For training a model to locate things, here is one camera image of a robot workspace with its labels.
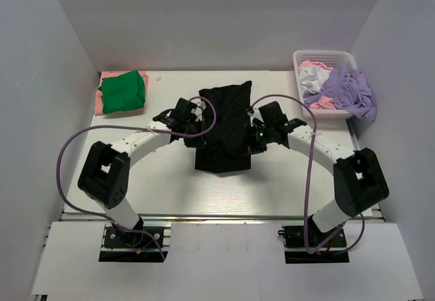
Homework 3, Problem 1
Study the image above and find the black t shirt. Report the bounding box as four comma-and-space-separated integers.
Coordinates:
194, 81, 252, 173

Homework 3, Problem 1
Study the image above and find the folded salmon pink t shirt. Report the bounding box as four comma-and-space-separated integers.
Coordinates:
93, 71, 150, 117

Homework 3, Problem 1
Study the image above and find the white t shirt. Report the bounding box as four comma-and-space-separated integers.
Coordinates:
299, 66, 332, 99

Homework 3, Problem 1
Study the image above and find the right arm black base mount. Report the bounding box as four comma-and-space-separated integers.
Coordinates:
278, 226, 347, 248

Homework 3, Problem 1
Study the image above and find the folded green t shirt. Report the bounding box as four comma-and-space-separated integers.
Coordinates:
98, 71, 147, 115

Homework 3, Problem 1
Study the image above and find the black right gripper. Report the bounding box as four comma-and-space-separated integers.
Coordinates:
239, 122, 274, 156

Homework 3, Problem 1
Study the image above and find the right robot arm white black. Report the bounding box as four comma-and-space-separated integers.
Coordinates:
248, 101, 389, 246

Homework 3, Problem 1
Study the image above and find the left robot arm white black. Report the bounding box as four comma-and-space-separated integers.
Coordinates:
77, 98, 207, 246

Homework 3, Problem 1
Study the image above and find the purple t shirt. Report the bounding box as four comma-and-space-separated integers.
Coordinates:
321, 64, 377, 122

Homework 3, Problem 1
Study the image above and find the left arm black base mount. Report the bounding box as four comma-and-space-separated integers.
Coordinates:
102, 225, 171, 250

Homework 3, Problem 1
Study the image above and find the aluminium rail at table edge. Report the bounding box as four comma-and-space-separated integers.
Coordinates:
59, 130, 385, 224

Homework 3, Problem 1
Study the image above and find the pink t shirt in basket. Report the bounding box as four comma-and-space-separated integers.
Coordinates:
298, 60, 336, 110

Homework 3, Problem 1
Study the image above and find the white plastic laundry basket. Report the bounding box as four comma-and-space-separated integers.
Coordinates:
293, 50, 359, 120

